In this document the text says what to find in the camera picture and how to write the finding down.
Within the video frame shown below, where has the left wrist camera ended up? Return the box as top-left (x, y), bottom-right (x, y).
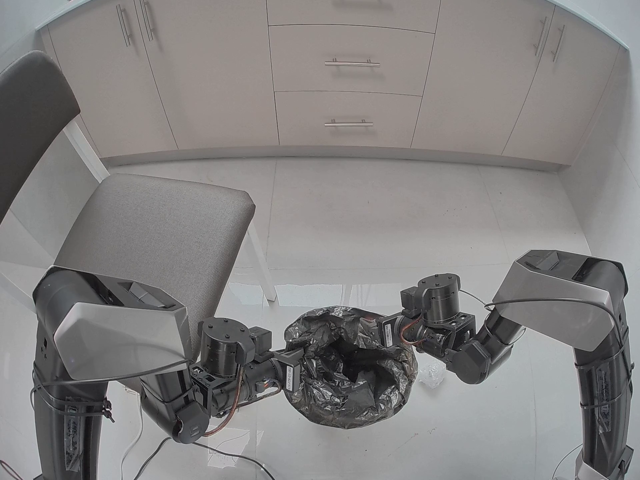
top-left (248, 325), bottom-right (287, 364)

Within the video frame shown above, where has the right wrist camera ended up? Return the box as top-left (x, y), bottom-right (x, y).
top-left (399, 285), bottom-right (427, 320)

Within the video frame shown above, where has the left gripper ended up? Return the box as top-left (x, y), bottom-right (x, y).
top-left (249, 346), bottom-right (312, 400)

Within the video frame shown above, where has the black plastic bag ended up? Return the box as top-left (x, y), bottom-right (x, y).
top-left (284, 305), bottom-right (418, 428)

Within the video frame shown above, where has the crumpled clear wrapper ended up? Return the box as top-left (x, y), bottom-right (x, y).
top-left (417, 362), bottom-right (447, 390)

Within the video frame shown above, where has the black cable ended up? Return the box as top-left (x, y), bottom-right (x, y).
top-left (29, 360), bottom-right (193, 409)
top-left (145, 435), bottom-right (276, 480)
top-left (457, 288), bottom-right (631, 349)
top-left (554, 443), bottom-right (584, 480)

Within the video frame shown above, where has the beige cabinet with drawers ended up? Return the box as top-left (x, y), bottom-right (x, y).
top-left (35, 0), bottom-right (630, 174)

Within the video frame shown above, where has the grey chair with white legs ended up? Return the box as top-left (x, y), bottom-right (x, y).
top-left (0, 50), bottom-right (278, 399)

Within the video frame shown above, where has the white cable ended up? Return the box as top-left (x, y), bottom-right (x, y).
top-left (117, 398), bottom-right (147, 480)

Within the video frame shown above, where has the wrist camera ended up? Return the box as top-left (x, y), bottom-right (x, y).
top-left (399, 285), bottom-right (427, 320)
top-left (248, 325), bottom-right (287, 364)

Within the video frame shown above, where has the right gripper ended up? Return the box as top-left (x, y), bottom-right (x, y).
top-left (380, 315), bottom-right (426, 353)

